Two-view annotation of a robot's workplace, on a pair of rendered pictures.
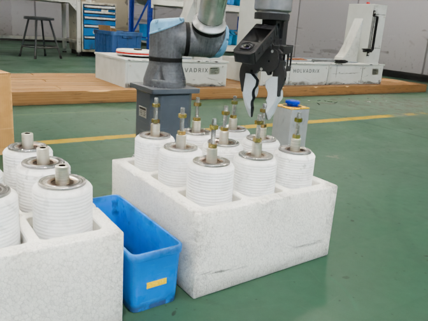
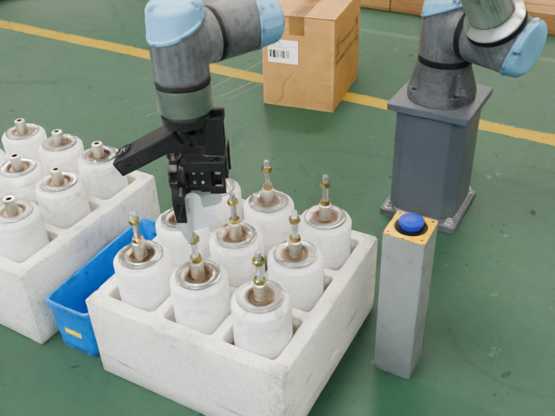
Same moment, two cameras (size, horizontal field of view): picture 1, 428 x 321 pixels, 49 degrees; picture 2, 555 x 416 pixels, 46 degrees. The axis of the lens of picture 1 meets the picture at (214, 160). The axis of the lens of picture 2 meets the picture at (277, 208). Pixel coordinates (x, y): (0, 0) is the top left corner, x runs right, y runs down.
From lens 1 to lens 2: 1.27 m
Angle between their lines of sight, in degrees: 62
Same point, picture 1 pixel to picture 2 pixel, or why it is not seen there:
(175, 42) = (439, 39)
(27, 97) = not seen: hidden behind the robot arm
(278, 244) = (194, 386)
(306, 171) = (244, 330)
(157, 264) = (68, 318)
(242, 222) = (137, 335)
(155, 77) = (412, 82)
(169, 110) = (416, 137)
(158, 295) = (78, 343)
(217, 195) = (123, 292)
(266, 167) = (178, 296)
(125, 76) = not seen: outside the picture
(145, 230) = not seen: hidden behind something
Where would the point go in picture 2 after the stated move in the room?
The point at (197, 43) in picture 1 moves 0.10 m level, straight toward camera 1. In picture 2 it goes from (468, 49) to (428, 59)
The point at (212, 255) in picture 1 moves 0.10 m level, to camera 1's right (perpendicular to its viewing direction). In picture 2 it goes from (111, 344) to (125, 384)
